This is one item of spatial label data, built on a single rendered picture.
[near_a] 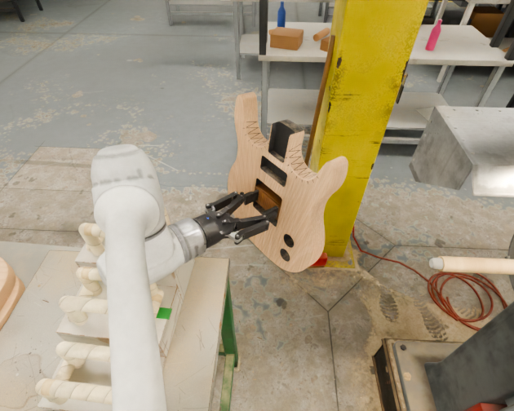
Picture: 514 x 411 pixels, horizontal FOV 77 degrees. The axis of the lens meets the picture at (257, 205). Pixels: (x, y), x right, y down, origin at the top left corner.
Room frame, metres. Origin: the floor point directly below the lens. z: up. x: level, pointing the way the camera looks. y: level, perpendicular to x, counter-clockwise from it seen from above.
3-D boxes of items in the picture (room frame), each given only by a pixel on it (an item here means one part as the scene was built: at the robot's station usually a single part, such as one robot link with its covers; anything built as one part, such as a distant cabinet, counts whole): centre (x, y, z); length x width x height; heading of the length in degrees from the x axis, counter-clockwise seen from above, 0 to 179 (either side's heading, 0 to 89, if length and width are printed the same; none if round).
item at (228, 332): (0.58, 0.13, 0.45); 0.05 x 0.05 x 0.90; 87
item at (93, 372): (0.24, 0.38, 0.94); 0.27 x 0.15 x 0.01; 84
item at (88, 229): (0.51, 0.35, 1.20); 0.20 x 0.03 x 0.03; 83
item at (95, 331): (0.39, 0.36, 0.98); 0.27 x 0.16 x 0.09; 84
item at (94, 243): (0.52, 0.43, 1.15); 0.03 x 0.03 x 0.09
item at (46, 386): (0.19, 0.39, 1.04); 0.20 x 0.03 x 0.03; 83
